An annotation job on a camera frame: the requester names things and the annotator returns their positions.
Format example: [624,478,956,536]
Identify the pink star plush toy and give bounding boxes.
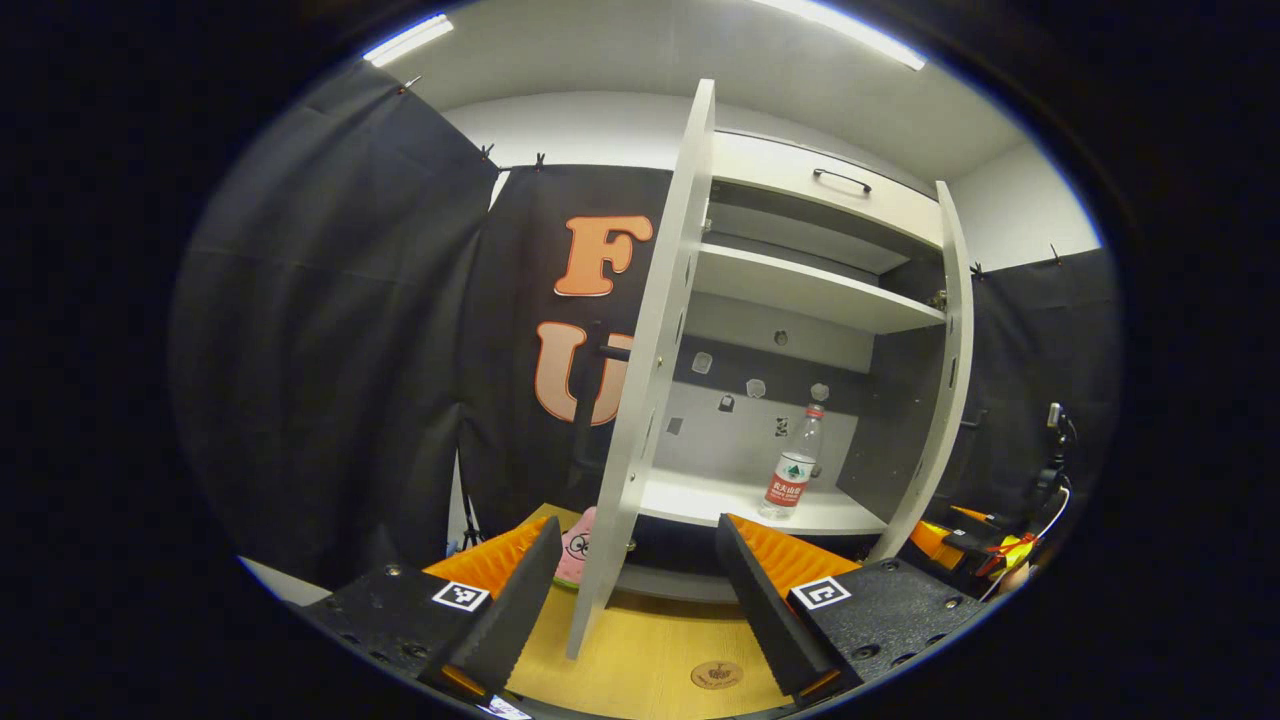
[553,505,601,591]

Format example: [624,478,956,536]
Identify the black backdrop cloth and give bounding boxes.
[940,246,1123,536]
[170,60,673,593]

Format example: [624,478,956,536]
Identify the clear water bottle red label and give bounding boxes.
[757,403,827,521]

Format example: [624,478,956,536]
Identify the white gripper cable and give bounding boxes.
[980,484,1073,601]

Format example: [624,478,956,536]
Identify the white cabinet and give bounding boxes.
[625,128,976,606]

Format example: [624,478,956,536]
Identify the fluorescent ceiling light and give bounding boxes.
[362,12,455,69]

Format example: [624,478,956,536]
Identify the black left door handle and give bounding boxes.
[572,340,634,473]

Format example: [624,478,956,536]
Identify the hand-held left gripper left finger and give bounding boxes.
[300,515,563,706]

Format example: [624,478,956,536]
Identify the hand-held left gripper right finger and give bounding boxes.
[715,513,991,706]

